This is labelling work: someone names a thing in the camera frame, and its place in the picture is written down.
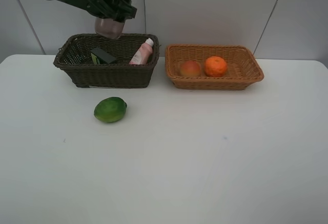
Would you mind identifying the black green pump bottle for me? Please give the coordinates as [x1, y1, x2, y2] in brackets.
[90, 47, 117, 65]

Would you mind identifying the purple translucent plastic cup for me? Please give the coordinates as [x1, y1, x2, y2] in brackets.
[95, 17, 125, 39]

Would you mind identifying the pink bottle white cap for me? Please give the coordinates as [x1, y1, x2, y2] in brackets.
[129, 38, 154, 65]

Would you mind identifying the green lime fruit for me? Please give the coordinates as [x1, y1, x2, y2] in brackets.
[93, 97, 128, 123]

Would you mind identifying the orange tangerine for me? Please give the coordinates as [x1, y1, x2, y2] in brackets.
[204, 56, 228, 77]

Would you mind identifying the red yellow peach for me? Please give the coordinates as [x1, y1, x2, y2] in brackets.
[180, 60, 201, 77]

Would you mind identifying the light orange wicker basket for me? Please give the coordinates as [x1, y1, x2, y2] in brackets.
[165, 44, 264, 91]

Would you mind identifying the dark brown wicker basket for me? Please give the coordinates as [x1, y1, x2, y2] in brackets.
[53, 33, 160, 89]

